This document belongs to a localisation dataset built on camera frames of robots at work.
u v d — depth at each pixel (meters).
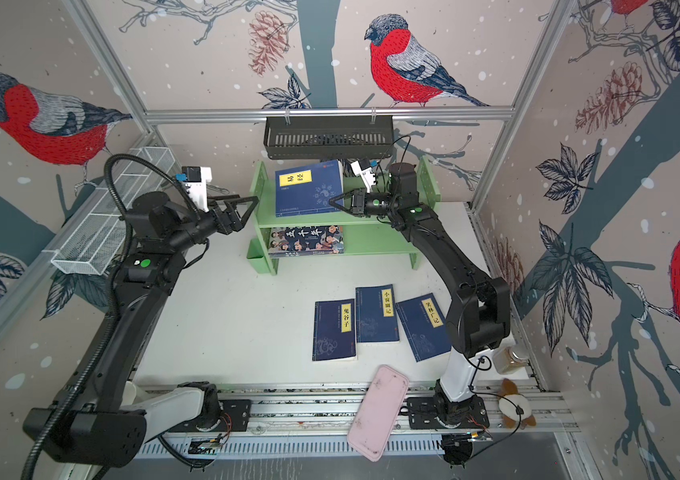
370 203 0.69
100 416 0.37
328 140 1.07
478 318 0.47
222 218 0.58
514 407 0.72
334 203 0.74
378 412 0.74
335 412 0.75
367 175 0.71
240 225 0.60
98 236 0.73
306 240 0.92
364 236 0.92
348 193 0.72
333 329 0.88
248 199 0.62
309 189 0.76
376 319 0.90
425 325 0.88
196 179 0.57
